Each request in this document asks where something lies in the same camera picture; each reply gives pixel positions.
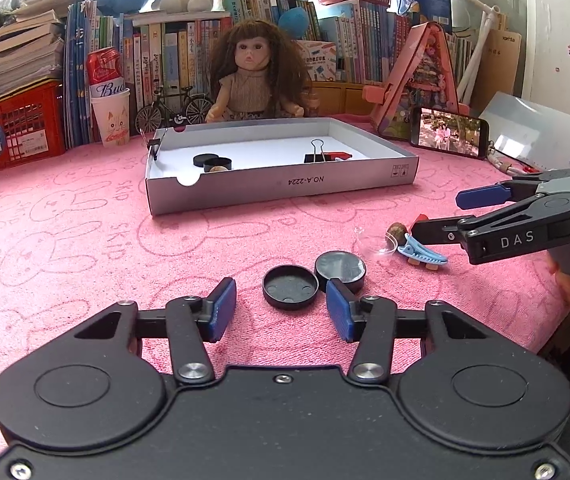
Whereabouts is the pink bath towel mat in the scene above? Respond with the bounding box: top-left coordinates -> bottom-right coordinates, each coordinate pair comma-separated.
0,114 -> 570,470

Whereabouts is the white paper cup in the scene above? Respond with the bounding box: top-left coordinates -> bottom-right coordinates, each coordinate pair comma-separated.
91,90 -> 130,148

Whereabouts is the stack of books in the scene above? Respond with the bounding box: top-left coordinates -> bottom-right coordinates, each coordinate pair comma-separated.
0,0 -> 81,96

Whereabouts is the red plastic basket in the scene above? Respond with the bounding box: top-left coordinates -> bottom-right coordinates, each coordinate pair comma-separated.
0,79 -> 66,170

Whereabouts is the black smartphone playing video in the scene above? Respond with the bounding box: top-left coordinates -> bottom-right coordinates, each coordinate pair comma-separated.
410,107 -> 489,159

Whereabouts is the white pipe stand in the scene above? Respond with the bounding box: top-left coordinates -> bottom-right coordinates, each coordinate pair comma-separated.
457,0 -> 501,105

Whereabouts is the clear plastic folder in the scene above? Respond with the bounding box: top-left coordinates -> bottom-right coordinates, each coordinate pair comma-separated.
480,92 -> 570,170

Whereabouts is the large black binder clip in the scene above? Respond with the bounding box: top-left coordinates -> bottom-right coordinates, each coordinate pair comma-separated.
303,138 -> 331,164

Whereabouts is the small pink jar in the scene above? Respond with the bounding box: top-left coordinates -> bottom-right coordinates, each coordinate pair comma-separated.
301,87 -> 321,117

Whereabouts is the red Budweiser can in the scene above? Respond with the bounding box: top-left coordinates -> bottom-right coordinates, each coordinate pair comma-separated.
86,47 -> 126,99

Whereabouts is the black round lid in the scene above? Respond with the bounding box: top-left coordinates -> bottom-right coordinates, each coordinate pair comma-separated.
193,153 -> 218,168
262,264 -> 320,311

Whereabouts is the black round tin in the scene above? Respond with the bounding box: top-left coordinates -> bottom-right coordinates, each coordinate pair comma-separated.
314,250 -> 367,292

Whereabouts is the miniature black bicycle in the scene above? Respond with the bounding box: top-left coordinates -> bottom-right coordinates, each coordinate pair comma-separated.
134,86 -> 213,134

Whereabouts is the label sticker box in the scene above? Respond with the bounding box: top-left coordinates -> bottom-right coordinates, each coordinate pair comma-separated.
295,40 -> 337,82

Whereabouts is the brown haired doll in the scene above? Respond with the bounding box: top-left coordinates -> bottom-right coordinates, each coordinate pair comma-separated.
205,20 -> 310,124

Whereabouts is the binder clip on tray edge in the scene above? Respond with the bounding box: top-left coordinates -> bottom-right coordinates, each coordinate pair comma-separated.
140,128 -> 168,160

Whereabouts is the white charging cable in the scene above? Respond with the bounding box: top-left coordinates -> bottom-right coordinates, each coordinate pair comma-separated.
486,146 -> 541,177

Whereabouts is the white cardboard tray box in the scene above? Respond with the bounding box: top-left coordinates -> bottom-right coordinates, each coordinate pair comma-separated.
145,117 -> 419,217

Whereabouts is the pink triangular dollhouse box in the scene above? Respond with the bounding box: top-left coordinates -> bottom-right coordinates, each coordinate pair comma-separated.
362,22 -> 469,139

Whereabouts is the clear plastic dome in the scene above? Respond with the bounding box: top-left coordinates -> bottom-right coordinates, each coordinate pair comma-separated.
355,226 -> 398,258

